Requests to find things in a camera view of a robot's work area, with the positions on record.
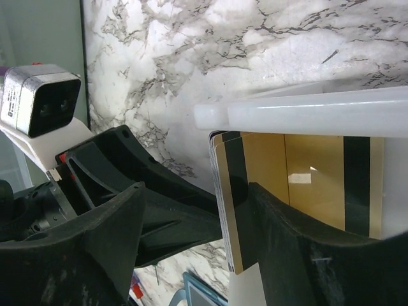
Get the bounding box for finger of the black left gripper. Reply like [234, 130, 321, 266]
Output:
[55, 125, 222, 268]

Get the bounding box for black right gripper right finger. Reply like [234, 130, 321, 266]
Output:
[248, 183, 407, 305]

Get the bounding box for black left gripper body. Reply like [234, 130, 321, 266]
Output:
[1, 165, 77, 242]

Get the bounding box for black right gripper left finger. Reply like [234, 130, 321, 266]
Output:
[1, 183, 145, 305]

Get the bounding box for blue leather card holder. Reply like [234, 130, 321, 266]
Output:
[169, 271, 228, 306]

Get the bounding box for white plastic card tray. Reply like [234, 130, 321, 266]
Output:
[194, 82, 407, 305]

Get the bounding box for blue red screwdriver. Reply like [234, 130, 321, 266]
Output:
[131, 273, 143, 300]

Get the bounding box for clear plastic storage box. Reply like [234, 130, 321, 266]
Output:
[1, 1, 89, 192]

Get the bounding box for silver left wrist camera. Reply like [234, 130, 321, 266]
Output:
[1, 64, 81, 138]

